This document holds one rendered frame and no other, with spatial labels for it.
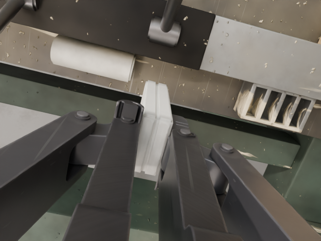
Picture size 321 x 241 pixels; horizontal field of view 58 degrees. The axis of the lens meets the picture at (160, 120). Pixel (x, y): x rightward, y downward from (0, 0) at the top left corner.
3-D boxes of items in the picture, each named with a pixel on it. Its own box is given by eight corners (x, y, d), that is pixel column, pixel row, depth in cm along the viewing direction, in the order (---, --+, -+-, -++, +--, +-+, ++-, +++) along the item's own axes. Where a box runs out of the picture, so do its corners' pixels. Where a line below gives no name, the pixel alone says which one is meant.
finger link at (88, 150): (128, 177, 12) (56, 161, 12) (135, 130, 17) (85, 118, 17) (136, 145, 12) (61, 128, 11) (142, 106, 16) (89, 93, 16)
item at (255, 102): (289, 123, 34) (301, 133, 31) (232, 109, 33) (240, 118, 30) (303, 90, 32) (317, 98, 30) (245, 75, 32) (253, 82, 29)
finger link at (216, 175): (170, 152, 12) (239, 168, 12) (166, 112, 16) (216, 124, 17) (161, 183, 12) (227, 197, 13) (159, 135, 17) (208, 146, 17)
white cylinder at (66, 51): (58, 60, 31) (131, 79, 32) (48, 66, 28) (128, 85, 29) (61, 32, 30) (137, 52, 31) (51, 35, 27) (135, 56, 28)
